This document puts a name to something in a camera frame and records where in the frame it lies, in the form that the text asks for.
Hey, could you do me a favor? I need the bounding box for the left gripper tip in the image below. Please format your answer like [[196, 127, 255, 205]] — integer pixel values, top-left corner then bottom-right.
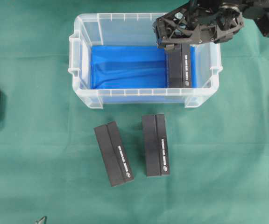
[[35, 216, 47, 224]]

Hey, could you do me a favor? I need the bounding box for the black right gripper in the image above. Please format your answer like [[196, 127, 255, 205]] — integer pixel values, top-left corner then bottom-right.
[[153, 0, 244, 54]]

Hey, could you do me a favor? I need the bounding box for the clear plastic storage case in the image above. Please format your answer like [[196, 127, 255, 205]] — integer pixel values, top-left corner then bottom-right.
[[68, 13, 223, 109]]

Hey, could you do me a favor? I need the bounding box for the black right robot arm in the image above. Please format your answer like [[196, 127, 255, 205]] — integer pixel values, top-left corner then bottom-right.
[[153, 0, 269, 51]]

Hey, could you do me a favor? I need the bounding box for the black realsense box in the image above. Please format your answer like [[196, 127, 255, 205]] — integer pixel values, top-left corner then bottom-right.
[[167, 44, 192, 89], [142, 114, 170, 177], [94, 122, 134, 187]]

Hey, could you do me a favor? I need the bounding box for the blue cloth liner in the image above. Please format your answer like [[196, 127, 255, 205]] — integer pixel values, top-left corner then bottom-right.
[[90, 45, 197, 90]]

